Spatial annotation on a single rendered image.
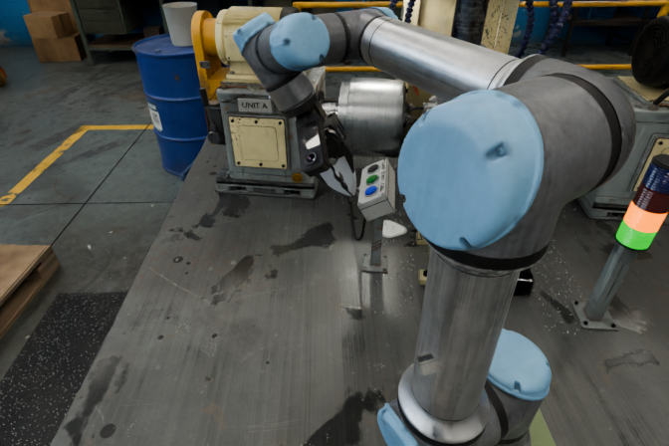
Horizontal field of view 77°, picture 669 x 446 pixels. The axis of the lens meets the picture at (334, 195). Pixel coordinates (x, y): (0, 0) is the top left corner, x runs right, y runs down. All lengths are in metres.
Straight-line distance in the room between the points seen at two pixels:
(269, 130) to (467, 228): 1.02
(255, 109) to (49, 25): 5.42
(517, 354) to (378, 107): 0.80
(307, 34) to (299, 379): 0.66
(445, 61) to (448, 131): 0.23
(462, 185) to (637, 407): 0.81
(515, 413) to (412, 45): 0.52
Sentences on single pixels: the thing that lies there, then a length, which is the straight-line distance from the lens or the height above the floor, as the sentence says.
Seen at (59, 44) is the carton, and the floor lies 0.22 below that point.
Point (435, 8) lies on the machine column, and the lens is 1.53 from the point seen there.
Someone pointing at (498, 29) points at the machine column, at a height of 1.28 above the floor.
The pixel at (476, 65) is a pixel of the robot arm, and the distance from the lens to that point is 0.52.
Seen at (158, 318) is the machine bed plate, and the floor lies 0.80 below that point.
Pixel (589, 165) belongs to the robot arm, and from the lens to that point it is 0.38.
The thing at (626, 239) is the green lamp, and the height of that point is 1.05.
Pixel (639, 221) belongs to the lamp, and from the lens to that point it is 1.00.
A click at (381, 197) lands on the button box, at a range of 0.92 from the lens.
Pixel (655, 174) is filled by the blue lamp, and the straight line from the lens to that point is 0.96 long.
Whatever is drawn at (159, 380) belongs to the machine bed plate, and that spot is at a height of 0.80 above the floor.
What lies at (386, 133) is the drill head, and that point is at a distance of 1.27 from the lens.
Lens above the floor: 1.59
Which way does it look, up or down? 34 degrees down
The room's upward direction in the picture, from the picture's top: straight up
